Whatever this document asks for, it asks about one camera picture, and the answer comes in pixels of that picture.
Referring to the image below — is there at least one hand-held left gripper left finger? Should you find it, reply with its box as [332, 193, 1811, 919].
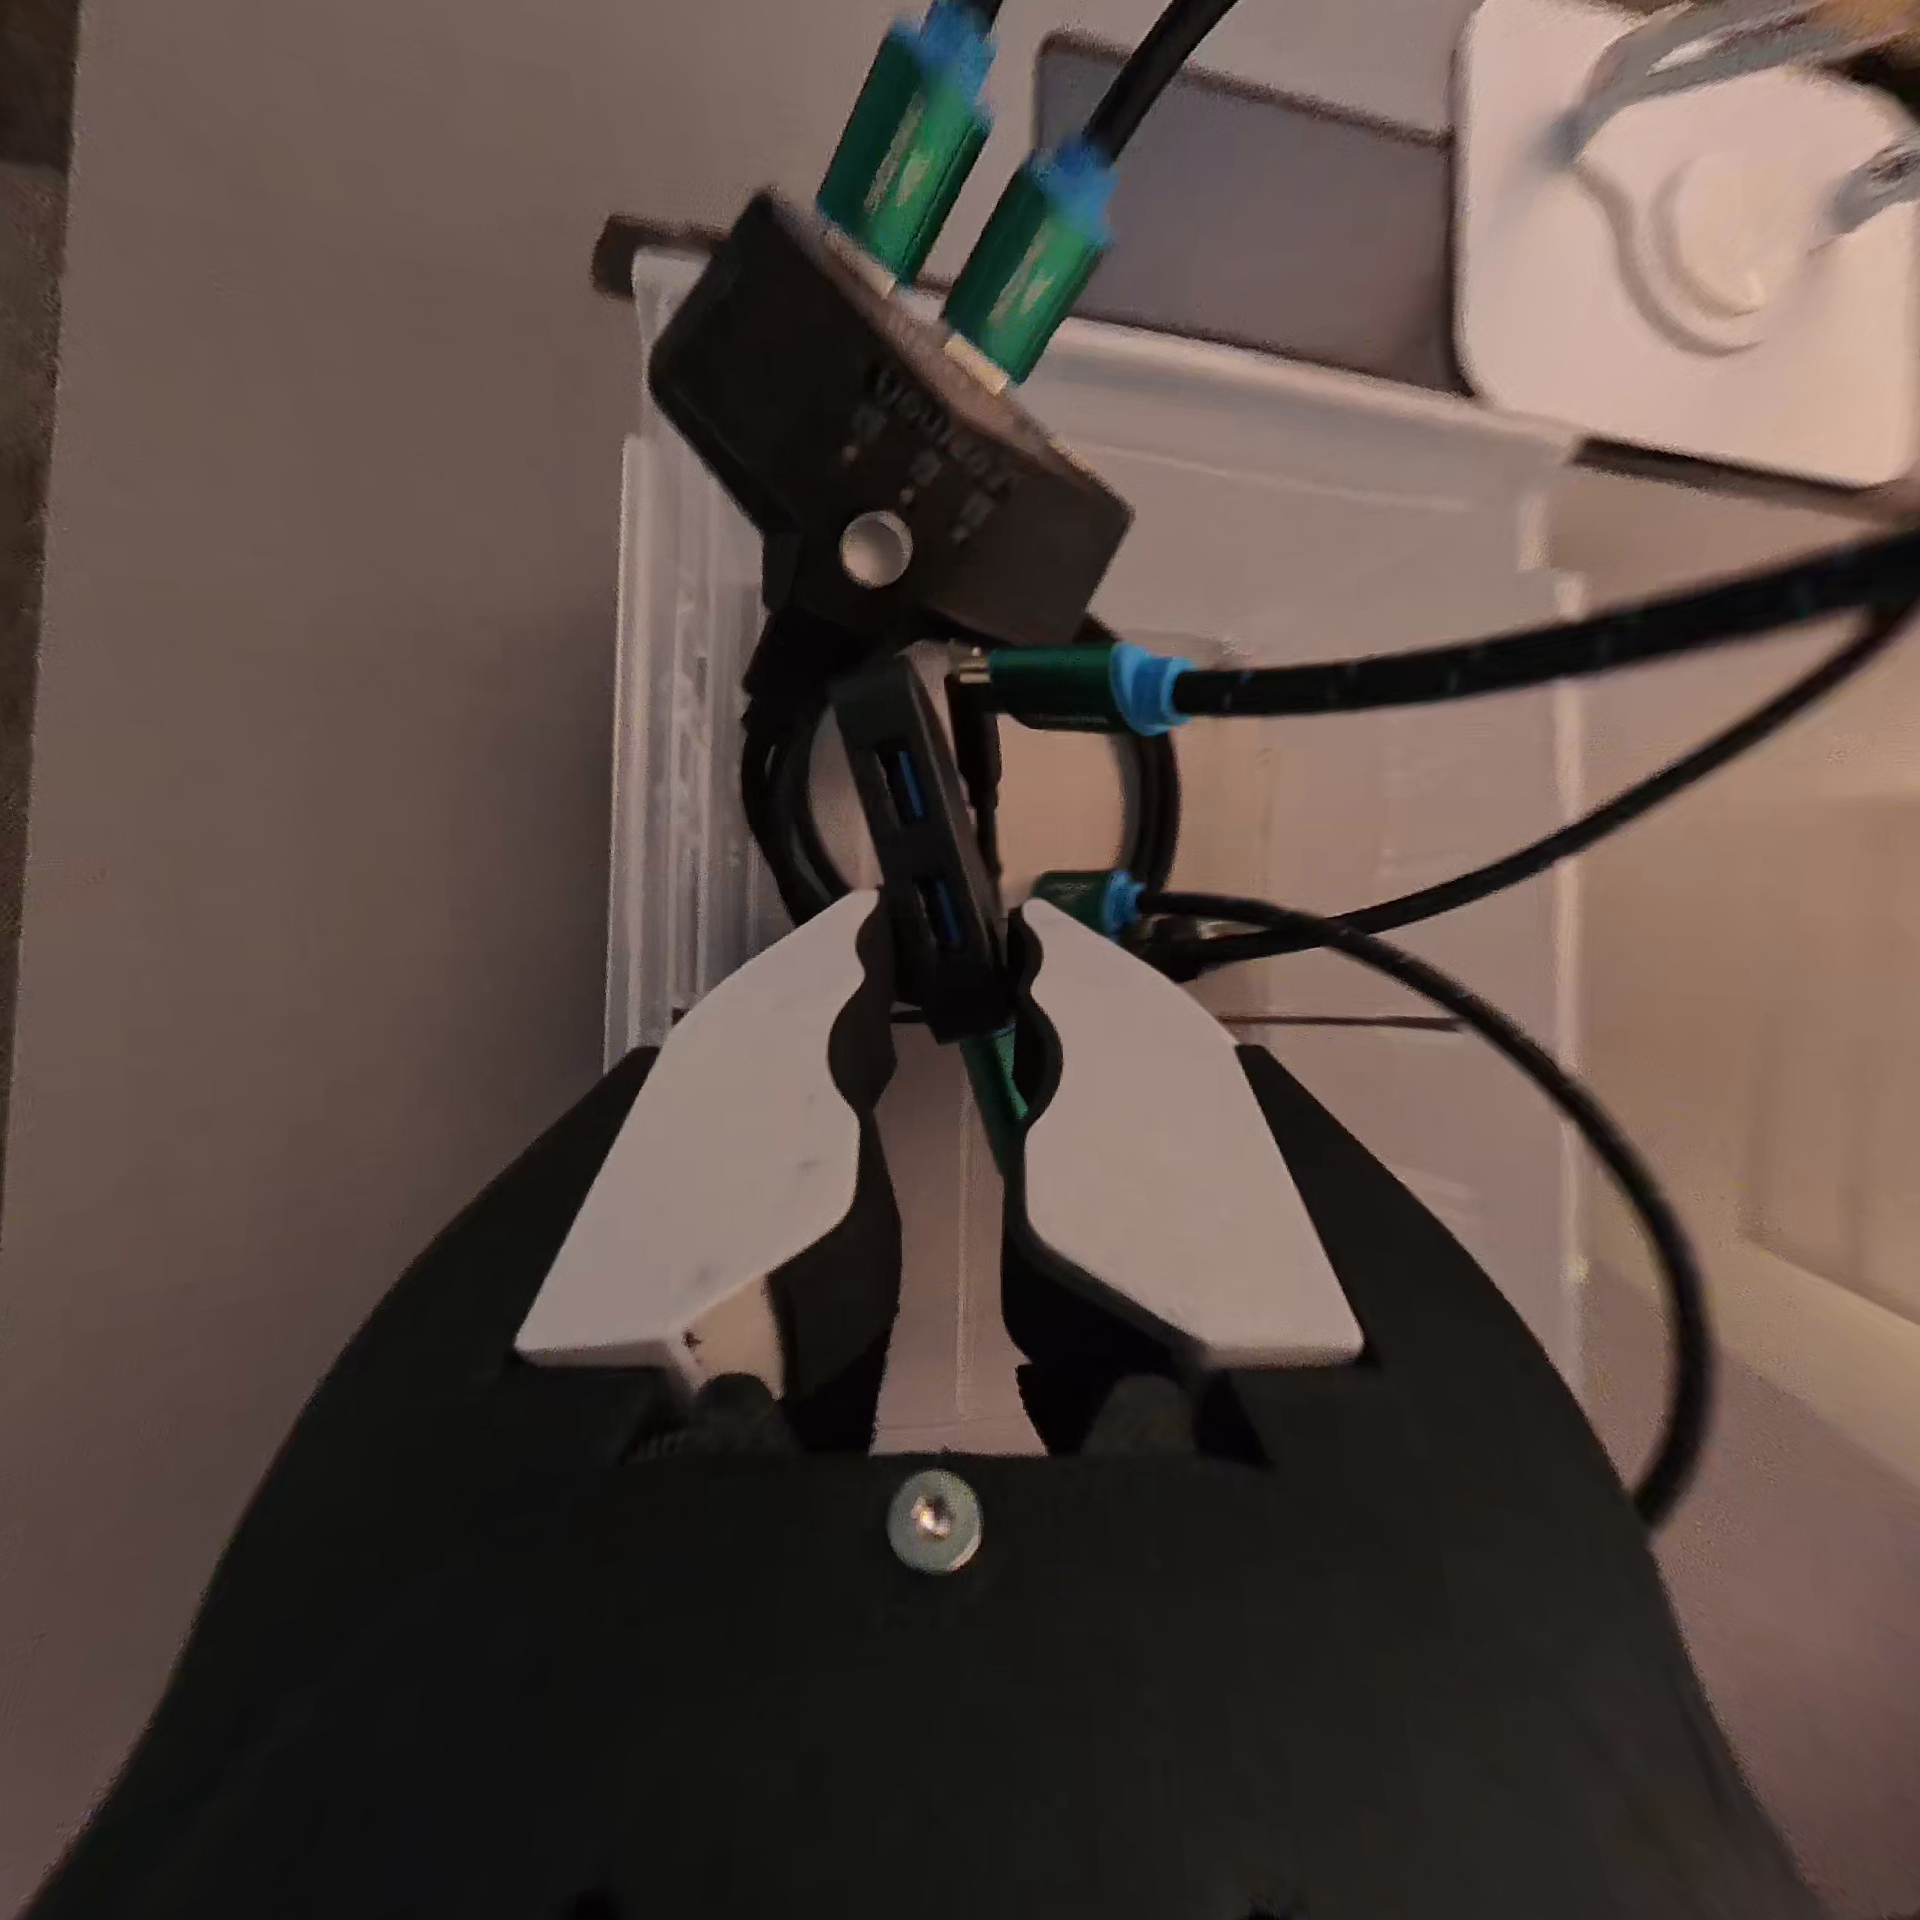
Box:
[514, 888, 905, 1456]

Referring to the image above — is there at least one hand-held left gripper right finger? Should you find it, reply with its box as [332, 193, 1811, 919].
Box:
[997, 903, 1368, 1458]

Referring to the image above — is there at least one black USB hub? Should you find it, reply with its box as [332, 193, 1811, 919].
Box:
[829, 658, 1011, 1047]

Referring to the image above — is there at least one green USB plug on top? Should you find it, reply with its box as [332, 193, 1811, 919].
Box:
[815, 0, 1004, 290]
[942, 0, 1255, 388]

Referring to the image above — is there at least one clear acrylic stand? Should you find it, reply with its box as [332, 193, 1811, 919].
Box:
[599, 247, 1591, 1382]

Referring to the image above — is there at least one white plastic device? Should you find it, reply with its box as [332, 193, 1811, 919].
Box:
[1452, 0, 1920, 489]

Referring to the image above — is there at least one green plug thin black cable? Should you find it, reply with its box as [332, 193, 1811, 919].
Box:
[1034, 868, 1712, 1525]

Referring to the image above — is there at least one black HDMI switch box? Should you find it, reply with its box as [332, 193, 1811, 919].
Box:
[646, 193, 1139, 651]

